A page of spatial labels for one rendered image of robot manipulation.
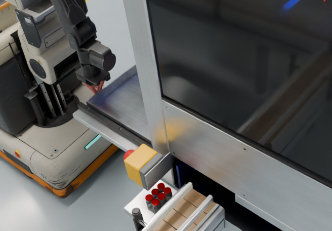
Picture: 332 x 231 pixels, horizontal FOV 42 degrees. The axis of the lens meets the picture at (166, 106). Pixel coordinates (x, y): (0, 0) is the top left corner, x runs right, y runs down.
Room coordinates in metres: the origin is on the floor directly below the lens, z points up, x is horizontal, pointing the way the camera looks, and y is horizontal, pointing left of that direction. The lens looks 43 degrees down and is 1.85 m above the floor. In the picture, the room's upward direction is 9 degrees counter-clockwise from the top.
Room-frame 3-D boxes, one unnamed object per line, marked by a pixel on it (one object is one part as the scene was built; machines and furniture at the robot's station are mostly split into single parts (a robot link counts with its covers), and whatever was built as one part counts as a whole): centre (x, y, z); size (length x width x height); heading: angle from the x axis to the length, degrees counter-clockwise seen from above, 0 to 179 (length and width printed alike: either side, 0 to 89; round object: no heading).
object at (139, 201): (0.67, 0.06, 0.87); 0.14 x 0.13 x 0.02; 42
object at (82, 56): (1.12, 0.21, 1.07); 0.07 x 0.06 x 0.07; 46
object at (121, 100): (1.04, 0.05, 0.90); 0.34 x 0.26 x 0.04; 42
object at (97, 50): (1.10, 0.18, 1.10); 0.11 x 0.09 x 0.12; 46
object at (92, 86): (1.14, 0.23, 0.94); 0.07 x 0.07 x 0.09; 42
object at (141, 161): (0.71, 0.08, 0.99); 0.08 x 0.07 x 0.07; 42
